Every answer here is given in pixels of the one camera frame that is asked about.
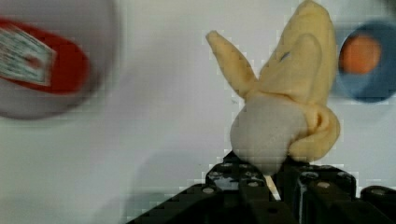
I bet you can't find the plush red ketchup bottle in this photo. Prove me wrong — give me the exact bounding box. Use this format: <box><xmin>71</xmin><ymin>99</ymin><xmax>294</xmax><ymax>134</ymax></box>
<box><xmin>0</xmin><ymin>19</ymin><xmax>90</xmax><ymax>95</ymax></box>

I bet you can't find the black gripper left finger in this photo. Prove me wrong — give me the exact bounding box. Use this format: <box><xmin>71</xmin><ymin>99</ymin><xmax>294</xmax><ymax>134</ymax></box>
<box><xmin>126</xmin><ymin>152</ymin><xmax>299</xmax><ymax>224</ymax></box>

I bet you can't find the plush peeled banana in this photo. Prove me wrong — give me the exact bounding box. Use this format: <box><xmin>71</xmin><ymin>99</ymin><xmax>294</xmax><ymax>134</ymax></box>
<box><xmin>205</xmin><ymin>0</ymin><xmax>341</xmax><ymax>200</ymax></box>

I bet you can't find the grey round plate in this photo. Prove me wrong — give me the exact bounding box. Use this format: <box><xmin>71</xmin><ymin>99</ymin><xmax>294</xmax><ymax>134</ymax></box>
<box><xmin>1</xmin><ymin>0</ymin><xmax>120</xmax><ymax>119</ymax></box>

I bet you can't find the orange ball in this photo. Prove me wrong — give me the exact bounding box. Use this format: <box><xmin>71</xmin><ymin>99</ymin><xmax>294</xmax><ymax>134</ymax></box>
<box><xmin>339</xmin><ymin>35</ymin><xmax>382</xmax><ymax>76</ymax></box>

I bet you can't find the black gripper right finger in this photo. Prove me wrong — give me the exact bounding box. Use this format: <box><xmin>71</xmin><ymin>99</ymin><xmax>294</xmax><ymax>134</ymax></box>
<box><xmin>274</xmin><ymin>159</ymin><xmax>395</xmax><ymax>224</ymax></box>

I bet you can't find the blue bowl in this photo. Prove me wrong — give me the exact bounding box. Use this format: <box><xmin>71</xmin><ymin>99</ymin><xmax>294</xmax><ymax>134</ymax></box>
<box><xmin>335</xmin><ymin>21</ymin><xmax>395</xmax><ymax>104</ymax></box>

